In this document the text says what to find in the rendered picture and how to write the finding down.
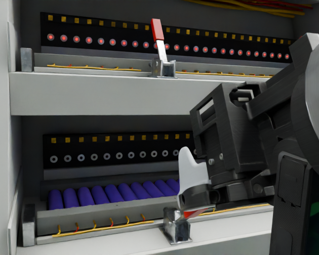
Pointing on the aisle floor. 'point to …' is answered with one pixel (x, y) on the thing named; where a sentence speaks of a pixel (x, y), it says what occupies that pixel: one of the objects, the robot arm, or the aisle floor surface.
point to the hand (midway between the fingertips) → (196, 205)
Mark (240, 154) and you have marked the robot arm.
